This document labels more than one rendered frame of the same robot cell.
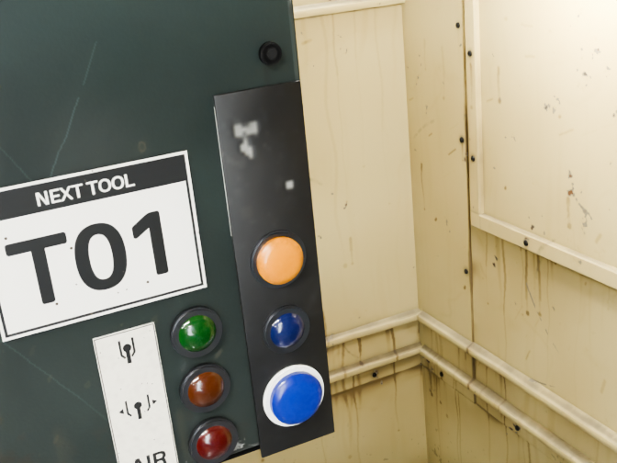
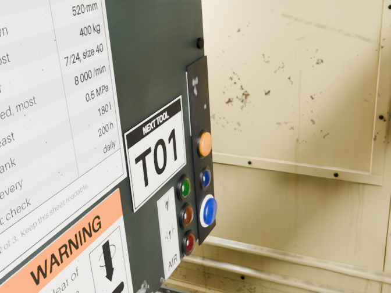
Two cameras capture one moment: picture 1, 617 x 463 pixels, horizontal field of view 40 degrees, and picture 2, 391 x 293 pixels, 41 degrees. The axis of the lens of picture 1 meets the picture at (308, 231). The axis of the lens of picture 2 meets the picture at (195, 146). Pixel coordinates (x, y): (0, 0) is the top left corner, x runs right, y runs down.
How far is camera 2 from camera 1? 0.34 m
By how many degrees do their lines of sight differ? 37
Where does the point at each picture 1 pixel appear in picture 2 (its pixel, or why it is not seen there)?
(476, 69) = not seen: hidden behind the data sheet
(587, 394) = not seen: hidden behind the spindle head
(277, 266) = (207, 146)
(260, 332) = (199, 182)
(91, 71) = (156, 59)
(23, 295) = (139, 184)
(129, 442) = (167, 253)
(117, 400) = (164, 231)
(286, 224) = (204, 126)
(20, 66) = (137, 60)
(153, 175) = (173, 110)
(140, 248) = (170, 149)
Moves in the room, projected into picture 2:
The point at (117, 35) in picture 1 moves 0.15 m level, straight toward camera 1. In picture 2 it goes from (162, 40) to (329, 57)
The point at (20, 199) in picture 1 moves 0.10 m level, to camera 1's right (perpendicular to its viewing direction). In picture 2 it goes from (139, 132) to (227, 101)
